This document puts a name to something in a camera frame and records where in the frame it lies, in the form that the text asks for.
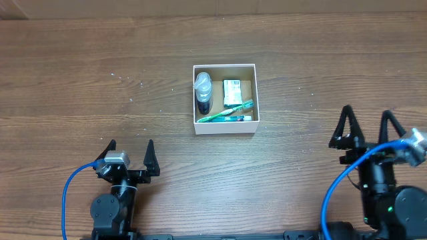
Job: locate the teal toothpaste tube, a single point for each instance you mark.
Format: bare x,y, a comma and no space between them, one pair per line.
231,119

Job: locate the dark soap pump bottle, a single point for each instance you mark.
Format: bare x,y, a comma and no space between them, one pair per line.
203,90

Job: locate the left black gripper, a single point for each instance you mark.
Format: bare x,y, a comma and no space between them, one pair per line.
143,176

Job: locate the green soap bar package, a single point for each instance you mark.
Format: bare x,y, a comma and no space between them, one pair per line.
232,93

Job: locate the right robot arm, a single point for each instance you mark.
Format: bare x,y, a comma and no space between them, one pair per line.
392,211

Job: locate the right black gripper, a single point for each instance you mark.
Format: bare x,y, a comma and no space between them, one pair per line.
359,146

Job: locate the green white toothbrush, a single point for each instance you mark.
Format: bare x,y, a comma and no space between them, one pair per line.
244,106

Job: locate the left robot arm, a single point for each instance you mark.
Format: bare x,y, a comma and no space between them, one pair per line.
112,212

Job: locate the pink cardboard box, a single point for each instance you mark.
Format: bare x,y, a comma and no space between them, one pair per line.
247,74

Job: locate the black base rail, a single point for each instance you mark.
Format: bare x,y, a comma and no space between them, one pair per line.
286,235

